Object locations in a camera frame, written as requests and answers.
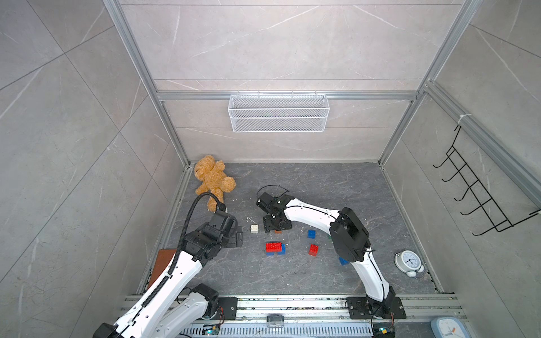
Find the red long lego brick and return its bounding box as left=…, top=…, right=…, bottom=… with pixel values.
left=265, top=242, right=282, bottom=253

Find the brown teddy bear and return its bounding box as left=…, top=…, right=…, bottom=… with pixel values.
left=194, top=155, right=236, bottom=203

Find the white alarm clock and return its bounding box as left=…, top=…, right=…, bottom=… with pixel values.
left=394, top=250, right=425, bottom=277

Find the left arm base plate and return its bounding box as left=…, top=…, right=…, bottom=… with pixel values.
left=201, top=297, right=238, bottom=321

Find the blue-rimmed clock on rail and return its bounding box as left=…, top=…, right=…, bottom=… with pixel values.
left=431, top=317, right=471, bottom=338

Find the black wall hook rack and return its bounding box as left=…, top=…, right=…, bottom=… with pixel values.
left=433, top=125, right=540, bottom=237

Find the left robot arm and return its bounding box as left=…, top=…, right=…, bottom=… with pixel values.
left=93, top=192, right=238, bottom=337

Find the blue lego brick bottom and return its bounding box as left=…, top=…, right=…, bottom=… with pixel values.
left=277, top=244, right=286, bottom=255

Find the brown block at left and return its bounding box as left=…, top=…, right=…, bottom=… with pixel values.
left=148, top=249, right=176, bottom=289

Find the white wire mesh basket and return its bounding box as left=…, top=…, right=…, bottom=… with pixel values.
left=228, top=94, right=330, bottom=132

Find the red square lego brick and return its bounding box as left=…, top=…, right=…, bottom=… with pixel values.
left=309, top=244, right=319, bottom=257

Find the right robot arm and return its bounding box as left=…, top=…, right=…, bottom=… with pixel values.
left=256, top=192, right=396, bottom=318

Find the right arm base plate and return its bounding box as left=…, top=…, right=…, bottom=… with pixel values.
left=345, top=297, right=407, bottom=320

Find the aluminium front rail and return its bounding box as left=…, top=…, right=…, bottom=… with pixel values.
left=120, top=294, right=470, bottom=338

